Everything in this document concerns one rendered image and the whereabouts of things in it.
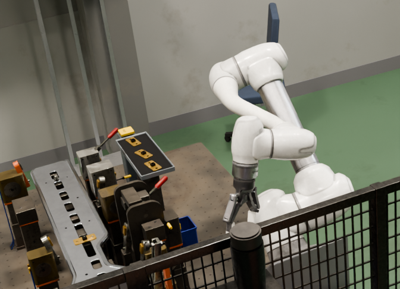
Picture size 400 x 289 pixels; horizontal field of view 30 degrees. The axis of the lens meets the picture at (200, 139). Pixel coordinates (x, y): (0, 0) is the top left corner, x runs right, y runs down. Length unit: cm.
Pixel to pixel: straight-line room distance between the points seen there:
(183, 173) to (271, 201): 106
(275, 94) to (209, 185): 87
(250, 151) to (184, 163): 142
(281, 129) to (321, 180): 35
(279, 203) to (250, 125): 44
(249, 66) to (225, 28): 280
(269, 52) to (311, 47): 317
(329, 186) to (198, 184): 103
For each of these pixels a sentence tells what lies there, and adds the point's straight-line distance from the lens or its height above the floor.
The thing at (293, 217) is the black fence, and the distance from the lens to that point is 181.
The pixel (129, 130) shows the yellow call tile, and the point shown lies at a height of 116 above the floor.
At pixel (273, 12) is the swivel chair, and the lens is 522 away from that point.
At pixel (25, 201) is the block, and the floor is 103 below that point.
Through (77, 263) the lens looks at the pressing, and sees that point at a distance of 275.
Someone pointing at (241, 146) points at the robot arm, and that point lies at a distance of 249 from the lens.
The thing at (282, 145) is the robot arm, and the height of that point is 137.
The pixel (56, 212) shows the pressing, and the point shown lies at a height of 100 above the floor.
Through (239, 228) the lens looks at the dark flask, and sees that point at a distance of 167.
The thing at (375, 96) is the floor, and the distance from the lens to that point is 613.
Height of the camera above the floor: 254
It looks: 27 degrees down
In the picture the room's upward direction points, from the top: 8 degrees counter-clockwise
